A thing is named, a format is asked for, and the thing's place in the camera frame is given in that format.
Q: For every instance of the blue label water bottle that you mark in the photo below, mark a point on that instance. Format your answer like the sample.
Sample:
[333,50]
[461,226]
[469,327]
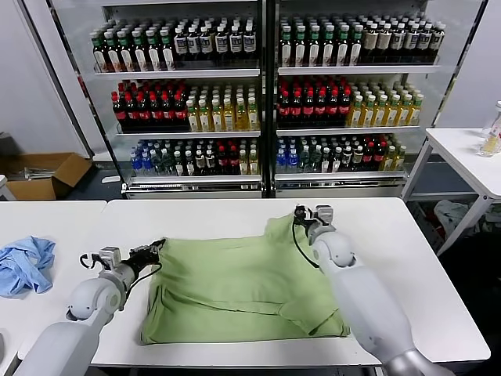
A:
[148,165]
[293,161]
[137,165]
[282,161]

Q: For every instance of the open glass cabinet door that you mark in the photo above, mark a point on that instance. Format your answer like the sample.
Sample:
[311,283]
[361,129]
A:
[456,38]
[63,57]

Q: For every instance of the dark bottle white blue label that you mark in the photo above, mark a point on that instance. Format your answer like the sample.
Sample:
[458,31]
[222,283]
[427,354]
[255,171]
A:
[397,40]
[181,45]
[411,40]
[206,45]
[193,45]
[437,40]
[221,44]
[424,40]
[249,42]
[236,44]

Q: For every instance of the white cabinet shelf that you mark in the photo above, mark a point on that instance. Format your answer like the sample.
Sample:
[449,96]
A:
[188,133]
[345,130]
[196,178]
[353,70]
[337,175]
[177,74]

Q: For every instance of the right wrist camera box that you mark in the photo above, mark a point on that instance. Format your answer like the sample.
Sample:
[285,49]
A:
[324,215]

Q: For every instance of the dark drink bottle brown label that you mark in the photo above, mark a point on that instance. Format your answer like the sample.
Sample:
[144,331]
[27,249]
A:
[347,155]
[357,155]
[211,159]
[201,159]

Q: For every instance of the dark bottle beige label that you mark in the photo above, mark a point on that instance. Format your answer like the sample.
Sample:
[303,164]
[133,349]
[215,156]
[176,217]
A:
[384,41]
[369,42]

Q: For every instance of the crumpled light blue garment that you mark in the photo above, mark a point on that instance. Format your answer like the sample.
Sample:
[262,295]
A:
[23,269]

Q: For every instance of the white plastic stool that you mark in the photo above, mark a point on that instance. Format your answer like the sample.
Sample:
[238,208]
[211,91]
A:
[4,183]

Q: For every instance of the clear glass bottle yellow contents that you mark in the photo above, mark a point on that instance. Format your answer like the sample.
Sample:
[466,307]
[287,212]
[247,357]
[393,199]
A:
[490,145]

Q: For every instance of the pale green cloth heap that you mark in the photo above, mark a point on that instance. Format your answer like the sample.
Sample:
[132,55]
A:
[494,222]

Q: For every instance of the clear green water bottle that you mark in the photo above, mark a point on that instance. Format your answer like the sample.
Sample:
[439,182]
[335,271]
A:
[158,163]
[168,163]
[305,159]
[315,159]

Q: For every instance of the white paper scrap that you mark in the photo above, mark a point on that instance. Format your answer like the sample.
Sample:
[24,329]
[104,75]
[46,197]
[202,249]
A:
[112,179]

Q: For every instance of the light green polo shirt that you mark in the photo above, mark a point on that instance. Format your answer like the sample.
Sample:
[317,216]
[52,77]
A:
[235,282]

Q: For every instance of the white cap dark tea bottle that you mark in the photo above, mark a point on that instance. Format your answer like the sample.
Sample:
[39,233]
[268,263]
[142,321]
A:
[190,165]
[326,163]
[336,162]
[179,165]

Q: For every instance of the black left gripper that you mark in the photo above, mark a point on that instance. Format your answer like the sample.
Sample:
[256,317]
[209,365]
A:
[143,262]

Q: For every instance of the small red cap cola bottle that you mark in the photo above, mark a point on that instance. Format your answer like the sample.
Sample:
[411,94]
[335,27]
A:
[234,159]
[223,159]
[380,154]
[369,155]

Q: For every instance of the small yellow tea bottle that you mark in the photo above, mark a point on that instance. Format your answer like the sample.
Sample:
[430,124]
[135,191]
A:
[400,158]
[244,163]
[389,159]
[254,163]

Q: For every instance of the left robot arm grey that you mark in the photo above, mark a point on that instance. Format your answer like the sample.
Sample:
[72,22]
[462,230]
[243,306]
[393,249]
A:
[94,297]

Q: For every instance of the green cap brown tea bottle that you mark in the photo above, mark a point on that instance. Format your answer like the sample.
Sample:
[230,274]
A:
[114,57]
[314,49]
[300,49]
[154,56]
[329,49]
[141,57]
[168,56]
[127,57]
[100,57]
[342,49]
[287,49]
[355,49]

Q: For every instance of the glass door beverage cabinet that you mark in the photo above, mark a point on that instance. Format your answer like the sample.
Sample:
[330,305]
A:
[196,191]
[337,190]

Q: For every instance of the open brown cardboard box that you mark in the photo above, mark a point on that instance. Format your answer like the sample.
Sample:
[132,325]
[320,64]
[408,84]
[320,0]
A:
[67,171]

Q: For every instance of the grey metal parts bundle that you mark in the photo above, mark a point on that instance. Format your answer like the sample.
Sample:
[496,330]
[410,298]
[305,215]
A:
[38,173]

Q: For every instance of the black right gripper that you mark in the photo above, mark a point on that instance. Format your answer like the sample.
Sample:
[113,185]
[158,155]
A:
[304,217]

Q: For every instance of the white grey cloth pile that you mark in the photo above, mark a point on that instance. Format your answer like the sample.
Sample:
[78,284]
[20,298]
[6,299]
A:
[455,216]

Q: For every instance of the white side table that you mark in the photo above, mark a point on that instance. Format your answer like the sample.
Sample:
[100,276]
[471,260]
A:
[462,155]

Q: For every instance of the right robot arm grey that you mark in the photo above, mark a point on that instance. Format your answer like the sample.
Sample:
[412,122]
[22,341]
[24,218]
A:
[352,305]

